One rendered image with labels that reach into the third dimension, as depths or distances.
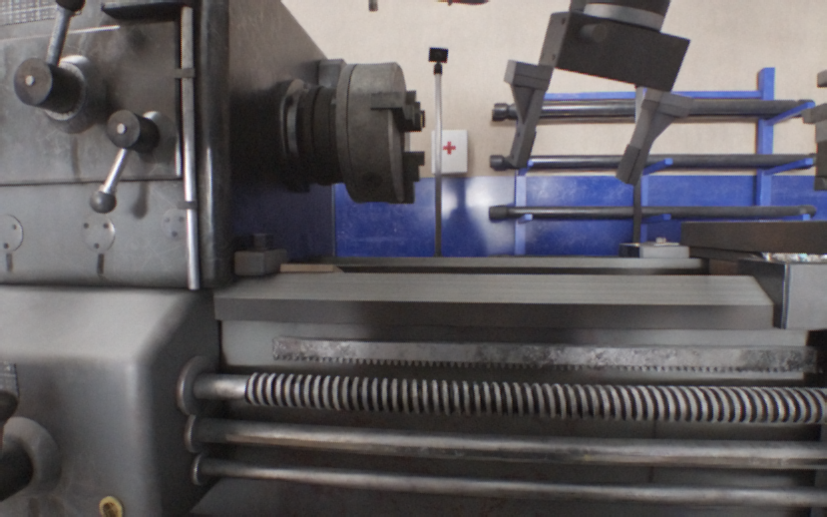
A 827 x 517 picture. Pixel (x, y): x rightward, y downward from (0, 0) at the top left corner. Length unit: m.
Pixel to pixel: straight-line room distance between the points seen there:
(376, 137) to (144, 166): 0.33
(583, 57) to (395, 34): 3.77
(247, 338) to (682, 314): 0.59
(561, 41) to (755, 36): 4.36
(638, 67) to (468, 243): 3.37
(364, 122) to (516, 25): 3.54
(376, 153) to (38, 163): 0.49
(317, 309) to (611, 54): 0.45
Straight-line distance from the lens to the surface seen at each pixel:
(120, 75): 0.72
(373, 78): 0.74
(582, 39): 0.45
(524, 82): 0.45
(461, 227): 3.79
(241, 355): 0.68
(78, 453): 0.64
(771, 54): 4.81
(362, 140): 0.70
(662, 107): 0.53
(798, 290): 0.67
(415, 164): 0.81
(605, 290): 0.60
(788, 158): 4.26
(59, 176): 0.76
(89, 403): 0.61
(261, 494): 0.76
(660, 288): 0.63
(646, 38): 0.49
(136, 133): 0.61
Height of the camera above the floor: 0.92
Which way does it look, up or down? 4 degrees down
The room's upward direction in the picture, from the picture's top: straight up
